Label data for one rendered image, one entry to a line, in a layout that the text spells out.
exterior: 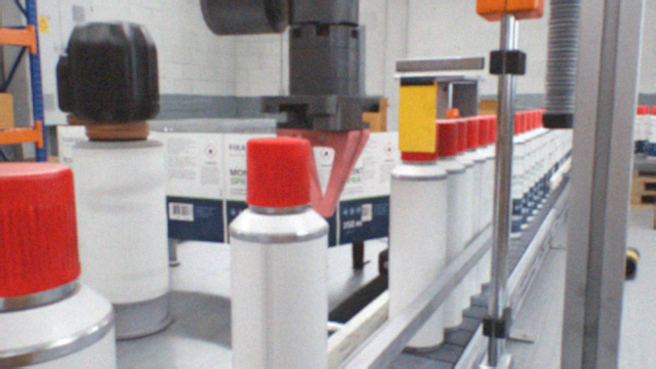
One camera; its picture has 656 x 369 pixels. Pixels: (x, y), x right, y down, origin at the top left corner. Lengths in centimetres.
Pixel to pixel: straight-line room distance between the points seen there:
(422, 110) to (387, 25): 783
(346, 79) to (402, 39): 776
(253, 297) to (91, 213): 31
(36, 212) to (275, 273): 14
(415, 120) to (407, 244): 12
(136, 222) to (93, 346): 40
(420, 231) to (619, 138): 18
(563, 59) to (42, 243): 56
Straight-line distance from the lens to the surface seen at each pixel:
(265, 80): 894
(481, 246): 61
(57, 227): 18
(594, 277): 55
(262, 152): 29
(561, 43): 66
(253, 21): 49
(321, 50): 46
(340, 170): 47
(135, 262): 59
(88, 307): 19
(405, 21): 820
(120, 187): 57
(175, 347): 58
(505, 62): 45
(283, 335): 30
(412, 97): 47
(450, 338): 59
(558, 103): 65
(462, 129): 62
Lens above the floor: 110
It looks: 8 degrees down
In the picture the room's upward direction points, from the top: straight up
